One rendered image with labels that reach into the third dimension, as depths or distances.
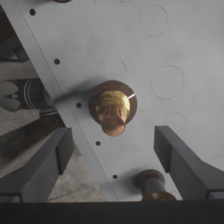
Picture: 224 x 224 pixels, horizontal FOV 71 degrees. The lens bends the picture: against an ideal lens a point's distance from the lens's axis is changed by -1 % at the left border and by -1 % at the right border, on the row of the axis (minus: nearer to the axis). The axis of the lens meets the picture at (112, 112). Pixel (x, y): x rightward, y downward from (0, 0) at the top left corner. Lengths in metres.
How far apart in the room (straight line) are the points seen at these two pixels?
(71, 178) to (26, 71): 1.42
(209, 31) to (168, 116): 0.22
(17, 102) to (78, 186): 1.87
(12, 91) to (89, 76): 0.30
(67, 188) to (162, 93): 2.14
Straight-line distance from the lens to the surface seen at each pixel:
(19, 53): 1.87
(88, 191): 2.38
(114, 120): 0.19
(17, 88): 0.60
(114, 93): 0.29
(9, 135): 0.53
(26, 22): 0.44
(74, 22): 0.41
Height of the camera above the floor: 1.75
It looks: 75 degrees down
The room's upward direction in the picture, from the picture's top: 179 degrees counter-clockwise
